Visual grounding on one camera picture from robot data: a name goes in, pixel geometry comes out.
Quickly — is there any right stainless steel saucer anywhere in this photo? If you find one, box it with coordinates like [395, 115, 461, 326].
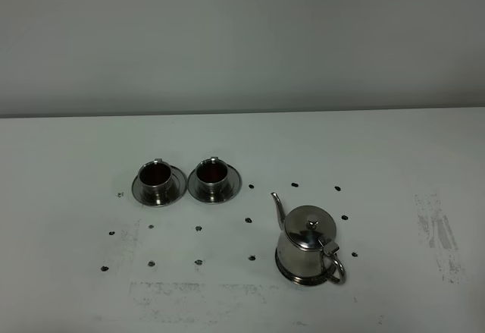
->
[187, 165, 242, 204]

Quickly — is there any right stainless steel teacup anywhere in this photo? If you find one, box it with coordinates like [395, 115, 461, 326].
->
[195, 156, 228, 203]

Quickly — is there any stainless steel teacup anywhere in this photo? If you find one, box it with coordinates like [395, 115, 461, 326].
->
[138, 159, 173, 204]
[195, 156, 228, 203]

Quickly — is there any left stainless steel saucer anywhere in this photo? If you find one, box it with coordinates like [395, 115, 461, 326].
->
[131, 164, 187, 207]

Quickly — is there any left stainless steel teacup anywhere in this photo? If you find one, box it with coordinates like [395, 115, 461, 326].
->
[138, 159, 173, 204]

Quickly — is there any stainless steel teapot saucer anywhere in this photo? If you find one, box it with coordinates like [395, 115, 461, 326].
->
[274, 250, 347, 287]

